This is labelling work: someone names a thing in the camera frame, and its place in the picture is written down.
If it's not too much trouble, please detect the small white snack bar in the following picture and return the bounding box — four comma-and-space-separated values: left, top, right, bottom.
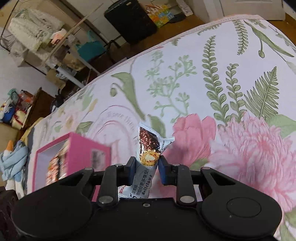
118, 123, 175, 199

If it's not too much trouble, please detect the pink cardboard box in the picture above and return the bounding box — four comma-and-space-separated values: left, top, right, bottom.
32, 132, 111, 192

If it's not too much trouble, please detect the beige noodle snack bag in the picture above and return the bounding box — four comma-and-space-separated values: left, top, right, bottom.
46, 144, 69, 186

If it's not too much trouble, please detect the floral bed sheet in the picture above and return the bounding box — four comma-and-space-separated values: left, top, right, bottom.
26, 16, 295, 240

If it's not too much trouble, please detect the dark wooden nightstand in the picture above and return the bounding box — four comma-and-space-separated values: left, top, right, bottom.
20, 87, 55, 131

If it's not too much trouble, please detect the blue cloth on floor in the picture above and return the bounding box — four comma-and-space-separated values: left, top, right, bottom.
1, 141, 29, 182

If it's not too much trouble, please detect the white folding side table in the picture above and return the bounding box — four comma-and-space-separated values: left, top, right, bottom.
44, 3, 103, 88

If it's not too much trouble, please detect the teal bag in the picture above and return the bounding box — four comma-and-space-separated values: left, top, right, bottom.
75, 31, 106, 62

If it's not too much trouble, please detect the black suitcase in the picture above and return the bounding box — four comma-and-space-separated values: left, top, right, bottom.
104, 0, 158, 45

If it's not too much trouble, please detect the colourful gift bag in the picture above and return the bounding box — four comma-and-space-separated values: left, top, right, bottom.
145, 4, 174, 28

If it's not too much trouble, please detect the white fluffy garment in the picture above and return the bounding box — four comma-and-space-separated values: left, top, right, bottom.
8, 9, 64, 51

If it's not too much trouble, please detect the white door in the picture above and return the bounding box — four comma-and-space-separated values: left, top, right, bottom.
220, 0, 285, 20

